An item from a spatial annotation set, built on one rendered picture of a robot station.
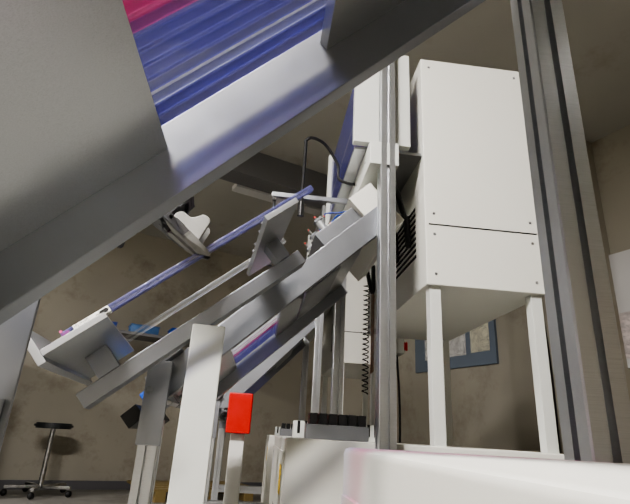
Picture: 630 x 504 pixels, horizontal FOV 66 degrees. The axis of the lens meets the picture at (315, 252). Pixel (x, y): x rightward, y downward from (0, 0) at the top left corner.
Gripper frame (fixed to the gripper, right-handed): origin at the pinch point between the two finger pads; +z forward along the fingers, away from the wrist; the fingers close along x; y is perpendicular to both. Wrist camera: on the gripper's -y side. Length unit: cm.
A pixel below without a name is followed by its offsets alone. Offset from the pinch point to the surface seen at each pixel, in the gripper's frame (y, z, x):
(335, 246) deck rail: 32.2, 14.9, 27.6
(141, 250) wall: 82, -181, 493
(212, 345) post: -8.9, 11.9, 8.3
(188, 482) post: -27.8, 24.9, 8.6
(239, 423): -8, 29, 130
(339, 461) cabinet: -6, 47, 28
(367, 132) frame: 64, 0, 25
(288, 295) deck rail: 14.6, 14.5, 28.9
